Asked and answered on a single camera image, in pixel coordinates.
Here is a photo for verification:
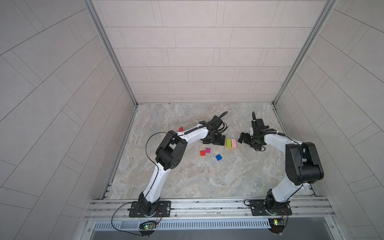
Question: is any aluminium mounting rail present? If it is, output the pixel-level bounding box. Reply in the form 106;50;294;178
85;196;335;221

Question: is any right circuit board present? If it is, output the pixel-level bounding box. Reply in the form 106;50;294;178
269;218;286;229

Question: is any pink wood block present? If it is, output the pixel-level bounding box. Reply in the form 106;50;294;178
231;139;237;150

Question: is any left circuit board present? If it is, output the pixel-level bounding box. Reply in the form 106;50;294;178
139;221;157;231

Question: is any circuit board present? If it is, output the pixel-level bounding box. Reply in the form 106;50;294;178
139;221;157;231
269;218;286;229

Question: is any lime green wood block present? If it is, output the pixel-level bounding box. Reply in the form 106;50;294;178
226;139;232;149

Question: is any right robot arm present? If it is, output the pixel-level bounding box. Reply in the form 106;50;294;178
238;115;324;216

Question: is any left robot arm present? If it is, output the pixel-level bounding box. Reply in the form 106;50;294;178
130;112;228;217

